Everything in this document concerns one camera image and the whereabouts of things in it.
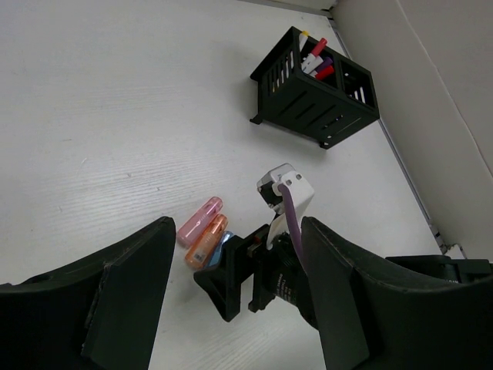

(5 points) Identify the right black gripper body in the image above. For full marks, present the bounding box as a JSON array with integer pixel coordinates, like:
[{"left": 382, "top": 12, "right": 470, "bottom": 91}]
[{"left": 246, "top": 224, "right": 318, "bottom": 328}]

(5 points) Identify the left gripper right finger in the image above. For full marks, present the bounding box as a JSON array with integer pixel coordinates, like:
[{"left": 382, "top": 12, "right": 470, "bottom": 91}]
[{"left": 301, "top": 217, "right": 492, "bottom": 369}]

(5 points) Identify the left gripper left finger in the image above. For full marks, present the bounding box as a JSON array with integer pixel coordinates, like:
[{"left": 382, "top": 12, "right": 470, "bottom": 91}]
[{"left": 1, "top": 217, "right": 176, "bottom": 369}]

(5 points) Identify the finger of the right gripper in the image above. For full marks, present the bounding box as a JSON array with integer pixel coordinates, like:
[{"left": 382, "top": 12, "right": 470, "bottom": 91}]
[{"left": 193, "top": 235, "right": 254, "bottom": 321}]

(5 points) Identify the red capped marker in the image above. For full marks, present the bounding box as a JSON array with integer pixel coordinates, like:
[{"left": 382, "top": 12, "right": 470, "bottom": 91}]
[{"left": 315, "top": 65, "right": 334, "bottom": 81}]

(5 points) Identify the blue capped marker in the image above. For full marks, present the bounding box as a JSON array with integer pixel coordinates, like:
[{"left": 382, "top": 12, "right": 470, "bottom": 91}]
[{"left": 301, "top": 53, "right": 324, "bottom": 74}]

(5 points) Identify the purple capped marker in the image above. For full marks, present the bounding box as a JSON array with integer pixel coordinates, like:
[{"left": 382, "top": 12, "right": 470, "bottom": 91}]
[{"left": 317, "top": 57, "right": 333, "bottom": 72}]

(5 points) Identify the long red marker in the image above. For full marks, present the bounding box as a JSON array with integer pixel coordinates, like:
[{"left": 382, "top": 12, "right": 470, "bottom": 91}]
[{"left": 308, "top": 38, "right": 327, "bottom": 60}]

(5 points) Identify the yellow capped marker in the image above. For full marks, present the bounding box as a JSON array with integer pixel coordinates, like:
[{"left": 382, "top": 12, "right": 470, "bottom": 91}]
[{"left": 299, "top": 31, "right": 310, "bottom": 52}]

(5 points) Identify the blue highlighter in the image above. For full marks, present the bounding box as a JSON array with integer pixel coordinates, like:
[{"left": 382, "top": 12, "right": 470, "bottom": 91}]
[{"left": 205, "top": 230, "right": 234, "bottom": 268}]

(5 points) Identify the orange highlighter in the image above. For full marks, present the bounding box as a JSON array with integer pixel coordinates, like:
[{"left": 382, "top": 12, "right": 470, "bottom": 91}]
[{"left": 185, "top": 214, "right": 228, "bottom": 270}]

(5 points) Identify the pink highlighter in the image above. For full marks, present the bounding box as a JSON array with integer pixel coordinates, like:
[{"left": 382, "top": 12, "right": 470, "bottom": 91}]
[{"left": 176, "top": 197, "right": 223, "bottom": 249}]

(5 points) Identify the black slatted pen holder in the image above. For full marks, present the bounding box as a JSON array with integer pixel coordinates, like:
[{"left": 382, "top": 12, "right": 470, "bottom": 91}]
[{"left": 250, "top": 27, "right": 380, "bottom": 150}]

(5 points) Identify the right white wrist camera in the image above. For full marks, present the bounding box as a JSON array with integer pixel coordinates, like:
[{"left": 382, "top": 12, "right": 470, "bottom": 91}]
[{"left": 257, "top": 163, "right": 314, "bottom": 256}]

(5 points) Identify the aluminium rail right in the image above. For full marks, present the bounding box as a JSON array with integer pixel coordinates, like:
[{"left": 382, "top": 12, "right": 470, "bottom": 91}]
[{"left": 327, "top": 11, "right": 469, "bottom": 259}]

